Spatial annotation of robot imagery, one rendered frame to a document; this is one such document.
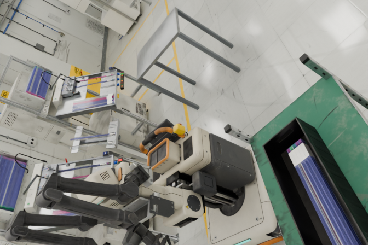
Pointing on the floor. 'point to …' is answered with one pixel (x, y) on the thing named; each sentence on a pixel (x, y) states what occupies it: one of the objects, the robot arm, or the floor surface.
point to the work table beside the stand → (154, 48)
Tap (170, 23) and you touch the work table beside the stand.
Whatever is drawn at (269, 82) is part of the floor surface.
